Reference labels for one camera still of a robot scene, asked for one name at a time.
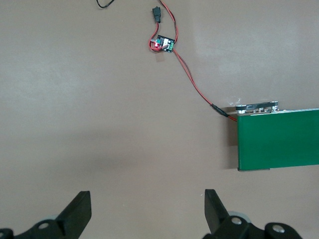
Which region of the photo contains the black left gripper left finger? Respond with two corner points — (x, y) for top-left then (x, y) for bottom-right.
(0, 190), (92, 239)

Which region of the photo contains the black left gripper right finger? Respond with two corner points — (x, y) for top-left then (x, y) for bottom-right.
(204, 189), (304, 239)

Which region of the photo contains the green conveyor belt unit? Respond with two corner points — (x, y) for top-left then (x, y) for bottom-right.
(234, 101), (319, 172)

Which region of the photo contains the small motor controller board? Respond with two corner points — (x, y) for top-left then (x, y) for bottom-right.
(151, 34), (175, 54)

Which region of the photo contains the thin black power cable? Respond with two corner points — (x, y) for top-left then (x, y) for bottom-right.
(96, 0), (117, 8)

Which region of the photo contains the black inline wire connector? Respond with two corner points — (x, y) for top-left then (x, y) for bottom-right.
(151, 6), (162, 23)

